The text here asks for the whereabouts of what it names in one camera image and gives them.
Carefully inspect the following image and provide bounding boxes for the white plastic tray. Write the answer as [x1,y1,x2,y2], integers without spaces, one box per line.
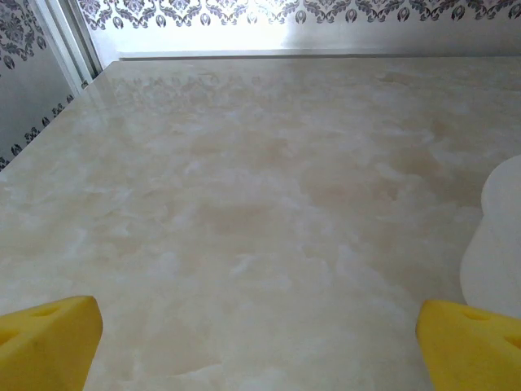
[459,154,521,323]

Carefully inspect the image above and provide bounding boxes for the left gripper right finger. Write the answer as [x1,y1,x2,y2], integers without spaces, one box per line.
[415,299,521,391]

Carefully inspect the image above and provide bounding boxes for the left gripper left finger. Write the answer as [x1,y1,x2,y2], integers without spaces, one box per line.
[0,296,103,391]

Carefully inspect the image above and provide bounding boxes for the aluminium frame post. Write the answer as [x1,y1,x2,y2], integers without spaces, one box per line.
[32,0,103,97]

